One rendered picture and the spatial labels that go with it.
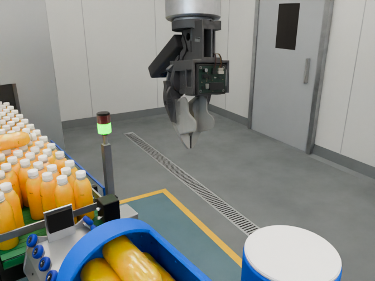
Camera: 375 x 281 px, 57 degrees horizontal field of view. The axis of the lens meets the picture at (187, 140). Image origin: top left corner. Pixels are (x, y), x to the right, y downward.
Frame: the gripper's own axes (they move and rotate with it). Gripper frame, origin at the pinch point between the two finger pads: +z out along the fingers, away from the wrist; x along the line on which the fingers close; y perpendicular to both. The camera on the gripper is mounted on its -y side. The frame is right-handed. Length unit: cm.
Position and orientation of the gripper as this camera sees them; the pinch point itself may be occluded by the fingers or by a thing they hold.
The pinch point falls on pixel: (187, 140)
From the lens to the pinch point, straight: 61.3
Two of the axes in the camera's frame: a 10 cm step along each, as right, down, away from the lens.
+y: 5.4, 1.5, -8.3
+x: 8.4, -1.1, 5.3
